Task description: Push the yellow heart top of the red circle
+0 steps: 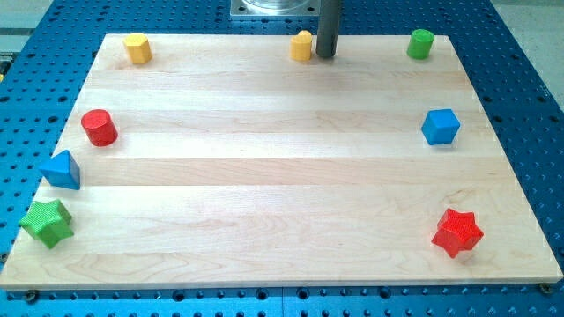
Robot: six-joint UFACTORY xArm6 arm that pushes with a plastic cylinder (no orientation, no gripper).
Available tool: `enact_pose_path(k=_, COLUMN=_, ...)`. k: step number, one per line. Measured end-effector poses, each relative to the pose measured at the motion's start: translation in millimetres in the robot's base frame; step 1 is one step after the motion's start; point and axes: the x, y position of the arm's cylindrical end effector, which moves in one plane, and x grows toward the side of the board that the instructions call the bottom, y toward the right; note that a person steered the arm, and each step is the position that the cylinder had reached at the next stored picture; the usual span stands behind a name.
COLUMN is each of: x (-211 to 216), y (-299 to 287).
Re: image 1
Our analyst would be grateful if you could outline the blue cube block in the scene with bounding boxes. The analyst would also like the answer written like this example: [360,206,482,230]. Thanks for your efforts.
[421,109,461,145]

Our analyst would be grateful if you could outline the yellow heart block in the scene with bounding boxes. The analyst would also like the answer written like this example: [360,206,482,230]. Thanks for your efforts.
[289,30,313,62]

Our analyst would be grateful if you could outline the blue perforated metal table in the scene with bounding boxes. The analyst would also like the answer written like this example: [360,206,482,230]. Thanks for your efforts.
[1,1,563,316]

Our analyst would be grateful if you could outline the yellow hexagon block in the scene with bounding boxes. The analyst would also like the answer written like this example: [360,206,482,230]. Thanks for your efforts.
[123,33,152,64]

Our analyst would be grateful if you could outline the green star block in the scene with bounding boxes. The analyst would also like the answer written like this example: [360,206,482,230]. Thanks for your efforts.
[19,199,74,249]

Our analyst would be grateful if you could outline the blue triangle block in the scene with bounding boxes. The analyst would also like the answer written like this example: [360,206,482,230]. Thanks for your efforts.
[39,150,81,190]

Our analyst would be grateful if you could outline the red star block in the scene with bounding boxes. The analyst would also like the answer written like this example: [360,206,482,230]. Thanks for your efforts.
[432,209,484,258]

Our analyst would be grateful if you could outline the red cylinder block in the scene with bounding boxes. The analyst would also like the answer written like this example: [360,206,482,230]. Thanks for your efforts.
[81,109,118,147]

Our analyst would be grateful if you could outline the light wooden board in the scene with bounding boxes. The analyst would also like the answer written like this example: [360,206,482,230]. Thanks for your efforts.
[1,33,562,291]

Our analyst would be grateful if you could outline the green cylinder block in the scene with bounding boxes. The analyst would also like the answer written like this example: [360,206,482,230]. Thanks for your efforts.
[406,29,434,60]

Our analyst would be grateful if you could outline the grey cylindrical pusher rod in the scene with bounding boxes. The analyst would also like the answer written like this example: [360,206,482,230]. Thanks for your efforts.
[315,0,342,58]

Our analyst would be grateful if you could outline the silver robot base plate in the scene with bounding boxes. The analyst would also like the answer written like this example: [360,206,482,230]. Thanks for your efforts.
[230,0,321,18]

